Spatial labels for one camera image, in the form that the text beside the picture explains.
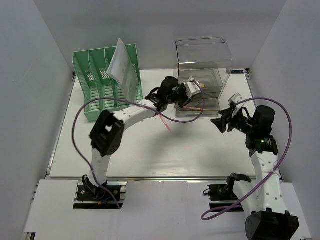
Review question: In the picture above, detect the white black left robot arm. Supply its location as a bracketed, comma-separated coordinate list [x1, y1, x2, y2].
[88, 76, 201, 200]

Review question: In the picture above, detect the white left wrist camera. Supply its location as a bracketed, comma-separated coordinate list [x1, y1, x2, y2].
[184, 77, 202, 98]

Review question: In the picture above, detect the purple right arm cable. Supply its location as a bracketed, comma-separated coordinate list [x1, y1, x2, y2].
[201, 97, 293, 221]

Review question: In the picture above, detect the red pink pen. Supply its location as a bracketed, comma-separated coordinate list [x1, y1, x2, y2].
[159, 115, 172, 133]

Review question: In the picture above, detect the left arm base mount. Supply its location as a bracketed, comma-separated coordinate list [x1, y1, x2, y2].
[73, 175, 126, 210]

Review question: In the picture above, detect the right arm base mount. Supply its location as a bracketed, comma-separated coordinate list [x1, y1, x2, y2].
[203, 173, 252, 210]

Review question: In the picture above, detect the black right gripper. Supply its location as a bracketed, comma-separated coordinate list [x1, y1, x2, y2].
[211, 106, 257, 135]

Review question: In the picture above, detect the clear plastic document folder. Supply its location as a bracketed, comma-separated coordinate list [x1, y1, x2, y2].
[107, 38, 141, 103]

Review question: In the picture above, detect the orange pen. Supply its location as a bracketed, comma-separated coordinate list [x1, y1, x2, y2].
[183, 106, 205, 111]

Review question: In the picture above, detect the clear acrylic drawer cabinet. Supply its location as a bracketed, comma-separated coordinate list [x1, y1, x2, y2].
[175, 36, 234, 117]

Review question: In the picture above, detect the green file organizer rack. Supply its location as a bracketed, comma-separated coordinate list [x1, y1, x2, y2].
[72, 46, 129, 122]

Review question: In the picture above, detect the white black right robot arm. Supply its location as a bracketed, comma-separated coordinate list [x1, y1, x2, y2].
[212, 105, 300, 240]

